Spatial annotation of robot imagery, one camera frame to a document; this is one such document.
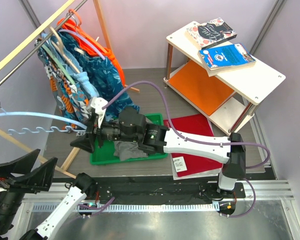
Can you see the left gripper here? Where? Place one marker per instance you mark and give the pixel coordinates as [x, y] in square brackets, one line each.
[41, 177]

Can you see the green plastic tray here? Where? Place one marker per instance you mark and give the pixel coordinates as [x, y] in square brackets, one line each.
[104, 155]

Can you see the white papers under folder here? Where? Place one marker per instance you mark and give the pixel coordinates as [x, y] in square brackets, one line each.
[178, 163]

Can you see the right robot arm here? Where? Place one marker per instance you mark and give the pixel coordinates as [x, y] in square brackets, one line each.
[132, 127]

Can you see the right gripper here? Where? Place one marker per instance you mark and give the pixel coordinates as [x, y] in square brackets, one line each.
[86, 142]

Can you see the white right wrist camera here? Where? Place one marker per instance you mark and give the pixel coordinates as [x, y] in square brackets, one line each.
[97, 105]

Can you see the floral cover book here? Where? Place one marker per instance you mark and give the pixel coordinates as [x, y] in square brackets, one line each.
[210, 34]

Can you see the red folder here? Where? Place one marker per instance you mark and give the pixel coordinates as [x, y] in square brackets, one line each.
[198, 157]

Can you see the blue cover book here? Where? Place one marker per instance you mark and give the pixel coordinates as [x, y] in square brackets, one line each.
[227, 56]

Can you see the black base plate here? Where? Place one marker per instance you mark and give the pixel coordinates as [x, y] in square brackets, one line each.
[166, 191]

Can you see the orange folder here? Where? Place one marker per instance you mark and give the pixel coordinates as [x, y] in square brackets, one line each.
[205, 92]

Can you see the beige hanger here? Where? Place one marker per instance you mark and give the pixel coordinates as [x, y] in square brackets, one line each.
[59, 46]

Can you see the grey shorts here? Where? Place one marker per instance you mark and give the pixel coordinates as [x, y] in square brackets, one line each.
[128, 150]

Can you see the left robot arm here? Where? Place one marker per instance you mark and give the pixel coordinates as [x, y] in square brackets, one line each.
[82, 187]

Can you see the lilac hanger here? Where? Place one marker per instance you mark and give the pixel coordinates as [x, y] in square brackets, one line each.
[96, 51]

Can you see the white two-tier side table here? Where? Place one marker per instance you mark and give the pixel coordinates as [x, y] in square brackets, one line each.
[251, 85]

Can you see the orange hanger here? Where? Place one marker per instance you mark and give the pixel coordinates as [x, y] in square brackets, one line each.
[76, 17]

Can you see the light blue shorts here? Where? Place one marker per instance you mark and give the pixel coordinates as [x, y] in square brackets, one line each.
[87, 82]

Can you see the dark teal patterned shorts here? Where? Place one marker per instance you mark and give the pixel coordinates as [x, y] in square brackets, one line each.
[102, 75]

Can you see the mint green hanger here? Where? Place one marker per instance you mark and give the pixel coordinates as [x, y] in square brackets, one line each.
[57, 62]

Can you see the light blue hanger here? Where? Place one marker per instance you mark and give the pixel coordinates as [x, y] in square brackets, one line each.
[39, 122]

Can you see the wooden clothes rack frame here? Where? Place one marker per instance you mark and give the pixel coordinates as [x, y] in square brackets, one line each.
[28, 89]

